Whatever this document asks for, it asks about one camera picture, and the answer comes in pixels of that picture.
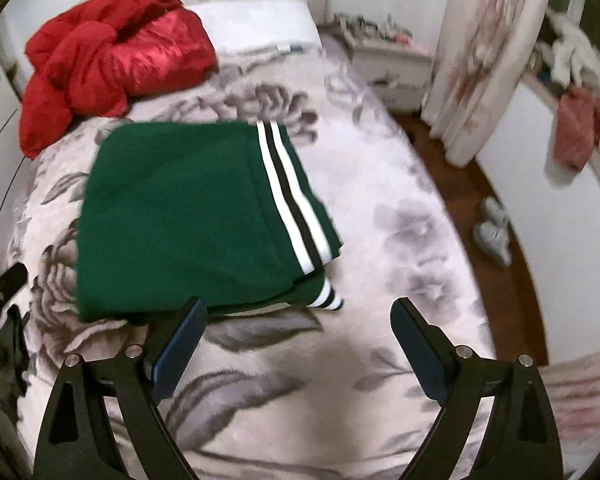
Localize pink floral curtain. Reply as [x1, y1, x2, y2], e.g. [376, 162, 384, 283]
[422, 0, 553, 166]

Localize clutter of small nightstand items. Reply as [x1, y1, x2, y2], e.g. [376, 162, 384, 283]
[332, 12, 413, 46]

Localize black leather garment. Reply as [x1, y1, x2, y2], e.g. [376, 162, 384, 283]
[0, 305, 31, 426]

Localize white clothes pile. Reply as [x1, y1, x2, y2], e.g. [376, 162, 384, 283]
[545, 10, 600, 91]

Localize white nightstand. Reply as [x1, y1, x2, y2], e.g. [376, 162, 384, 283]
[350, 40, 433, 111]

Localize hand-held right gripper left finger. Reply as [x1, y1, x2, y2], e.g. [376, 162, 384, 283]
[32, 296, 208, 480]

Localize red quilt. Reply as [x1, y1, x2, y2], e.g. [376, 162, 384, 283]
[19, 0, 218, 161]

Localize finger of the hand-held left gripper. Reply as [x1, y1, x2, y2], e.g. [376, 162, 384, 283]
[0, 263, 29, 333]

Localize pink garment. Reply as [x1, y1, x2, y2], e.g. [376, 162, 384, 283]
[552, 87, 600, 171]

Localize white pillow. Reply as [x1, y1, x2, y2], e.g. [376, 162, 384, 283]
[185, 0, 321, 56]

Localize pink floral cloth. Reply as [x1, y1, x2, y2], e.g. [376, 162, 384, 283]
[537, 347, 600, 461]

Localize floral bed blanket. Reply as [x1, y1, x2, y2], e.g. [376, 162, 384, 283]
[10, 30, 498, 480]

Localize green and white varsity jacket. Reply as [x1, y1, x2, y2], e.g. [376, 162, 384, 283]
[75, 120, 345, 323]

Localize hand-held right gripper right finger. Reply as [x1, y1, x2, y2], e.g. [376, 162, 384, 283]
[390, 297, 566, 480]

